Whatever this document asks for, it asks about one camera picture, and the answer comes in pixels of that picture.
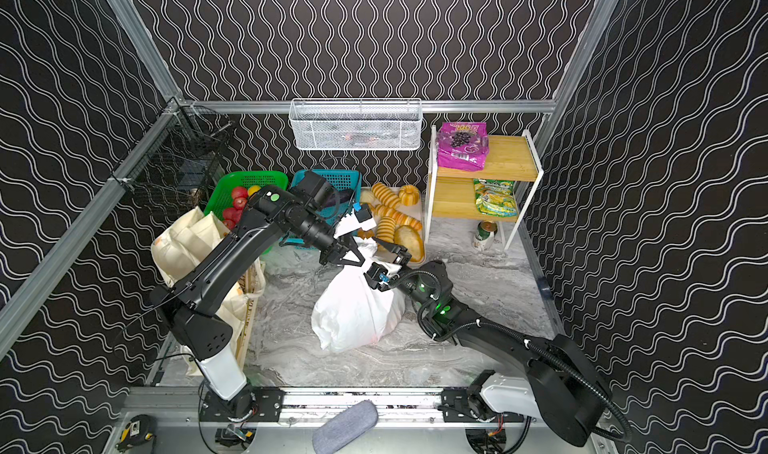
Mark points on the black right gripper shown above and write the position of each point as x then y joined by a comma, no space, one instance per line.
377,276

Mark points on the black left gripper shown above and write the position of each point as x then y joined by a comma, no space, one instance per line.
335,252

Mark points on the white plastic bag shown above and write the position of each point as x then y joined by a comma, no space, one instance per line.
350,314

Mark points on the cream canvas tote bag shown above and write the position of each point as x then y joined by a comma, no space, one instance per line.
184,245

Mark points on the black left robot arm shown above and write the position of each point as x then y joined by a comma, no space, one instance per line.
189,308

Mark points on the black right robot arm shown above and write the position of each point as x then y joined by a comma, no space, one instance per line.
564,388

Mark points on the oval golden bread loaf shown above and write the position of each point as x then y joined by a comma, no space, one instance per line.
410,239

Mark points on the striped bread roll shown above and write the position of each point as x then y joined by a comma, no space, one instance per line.
386,228

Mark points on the beige bread tray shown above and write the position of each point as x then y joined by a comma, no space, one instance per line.
380,194

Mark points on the long striped bread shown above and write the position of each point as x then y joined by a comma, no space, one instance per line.
400,218

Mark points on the pumpkin shaped bread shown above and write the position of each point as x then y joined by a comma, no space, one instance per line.
409,195

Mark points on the teal plastic basket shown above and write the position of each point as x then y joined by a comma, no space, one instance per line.
348,184

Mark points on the white wooden two-tier shelf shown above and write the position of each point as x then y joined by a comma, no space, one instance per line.
450,193

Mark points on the green white can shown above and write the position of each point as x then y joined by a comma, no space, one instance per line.
485,234

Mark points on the green yellow snack bag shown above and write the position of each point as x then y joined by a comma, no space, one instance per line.
495,197

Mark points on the left purple snack bag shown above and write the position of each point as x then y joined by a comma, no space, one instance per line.
463,146

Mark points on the green plastic basket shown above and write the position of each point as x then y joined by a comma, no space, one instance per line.
229,197

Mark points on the grey cloth pad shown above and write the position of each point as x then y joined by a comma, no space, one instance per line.
345,427

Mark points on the yellow black tape measure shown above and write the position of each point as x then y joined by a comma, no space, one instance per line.
138,435

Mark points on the white wire wall basket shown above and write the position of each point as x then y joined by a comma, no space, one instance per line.
356,124

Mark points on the black wire wall basket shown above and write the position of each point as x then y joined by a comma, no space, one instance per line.
184,162

